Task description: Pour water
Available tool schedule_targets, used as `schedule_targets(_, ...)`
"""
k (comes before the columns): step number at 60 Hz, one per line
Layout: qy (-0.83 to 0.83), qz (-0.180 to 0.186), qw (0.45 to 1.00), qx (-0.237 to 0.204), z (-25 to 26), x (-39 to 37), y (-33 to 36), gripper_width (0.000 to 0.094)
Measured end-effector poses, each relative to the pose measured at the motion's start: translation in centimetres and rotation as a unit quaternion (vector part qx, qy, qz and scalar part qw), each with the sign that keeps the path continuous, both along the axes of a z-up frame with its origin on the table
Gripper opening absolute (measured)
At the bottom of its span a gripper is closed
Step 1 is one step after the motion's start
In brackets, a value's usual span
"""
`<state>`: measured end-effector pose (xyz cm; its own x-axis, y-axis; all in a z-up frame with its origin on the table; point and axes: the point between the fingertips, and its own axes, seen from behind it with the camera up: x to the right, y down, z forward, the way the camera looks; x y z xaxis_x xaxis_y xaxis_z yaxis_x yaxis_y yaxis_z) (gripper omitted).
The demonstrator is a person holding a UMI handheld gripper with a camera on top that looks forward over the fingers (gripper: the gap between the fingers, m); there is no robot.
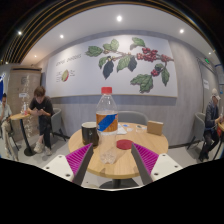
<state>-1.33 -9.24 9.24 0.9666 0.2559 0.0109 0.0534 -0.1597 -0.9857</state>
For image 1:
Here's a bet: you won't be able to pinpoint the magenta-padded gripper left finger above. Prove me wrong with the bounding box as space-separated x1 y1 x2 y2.
42 143 95 187

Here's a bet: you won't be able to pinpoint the flat round red coaster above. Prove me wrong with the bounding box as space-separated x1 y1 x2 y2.
115 139 134 151

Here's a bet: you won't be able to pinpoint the coffee plant wall mural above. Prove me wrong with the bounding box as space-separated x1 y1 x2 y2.
45 34 179 99

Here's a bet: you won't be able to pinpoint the small round wooden table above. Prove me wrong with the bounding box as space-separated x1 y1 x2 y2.
213 121 224 161
9 112 36 157

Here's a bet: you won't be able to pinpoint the round ceiling spotlights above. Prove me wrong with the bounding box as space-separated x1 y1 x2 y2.
16 14 186 39

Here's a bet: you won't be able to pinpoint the white paper sheet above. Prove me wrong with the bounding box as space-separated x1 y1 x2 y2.
116 123 148 136

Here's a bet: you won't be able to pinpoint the black mug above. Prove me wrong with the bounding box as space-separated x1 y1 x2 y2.
81 121 100 148

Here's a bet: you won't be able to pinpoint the person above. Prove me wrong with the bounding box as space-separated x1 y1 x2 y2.
0 92 17 161
28 85 55 157
198 88 224 163

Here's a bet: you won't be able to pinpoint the small brown cardboard box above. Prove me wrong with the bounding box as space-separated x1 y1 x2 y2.
146 120 165 136

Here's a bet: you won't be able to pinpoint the clear red-capped drink bottle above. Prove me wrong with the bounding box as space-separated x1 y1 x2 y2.
95 86 119 165

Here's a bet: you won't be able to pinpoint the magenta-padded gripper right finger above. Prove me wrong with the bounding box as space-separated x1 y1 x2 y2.
130 142 184 186

